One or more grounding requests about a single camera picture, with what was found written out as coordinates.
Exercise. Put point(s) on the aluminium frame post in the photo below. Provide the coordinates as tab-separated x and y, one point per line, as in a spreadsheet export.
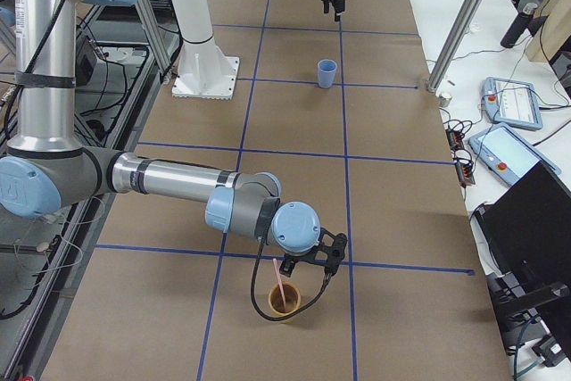
451	45

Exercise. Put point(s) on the black monitor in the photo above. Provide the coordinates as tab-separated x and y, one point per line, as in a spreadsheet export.
528	229

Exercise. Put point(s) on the bamboo wooden cup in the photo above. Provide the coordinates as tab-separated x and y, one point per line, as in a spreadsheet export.
293	302

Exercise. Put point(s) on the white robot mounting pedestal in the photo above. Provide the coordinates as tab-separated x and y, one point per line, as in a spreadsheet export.
203	69

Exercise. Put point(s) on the black water bottle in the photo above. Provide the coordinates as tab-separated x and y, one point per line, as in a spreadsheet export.
518	26

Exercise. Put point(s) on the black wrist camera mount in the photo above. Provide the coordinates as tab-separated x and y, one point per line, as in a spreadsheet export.
329	253

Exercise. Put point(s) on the light blue plastic cup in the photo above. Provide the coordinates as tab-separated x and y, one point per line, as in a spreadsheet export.
326	71

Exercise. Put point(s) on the teach pendant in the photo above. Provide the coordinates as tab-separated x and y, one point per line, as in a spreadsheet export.
512	102
506	153

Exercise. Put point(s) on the pink chopstick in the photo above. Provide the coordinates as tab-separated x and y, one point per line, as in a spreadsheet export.
280	284

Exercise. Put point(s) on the teach pendant near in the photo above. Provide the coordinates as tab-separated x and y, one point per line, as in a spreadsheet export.
506	153

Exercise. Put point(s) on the teach pendant far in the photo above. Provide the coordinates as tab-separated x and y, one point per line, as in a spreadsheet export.
512	102

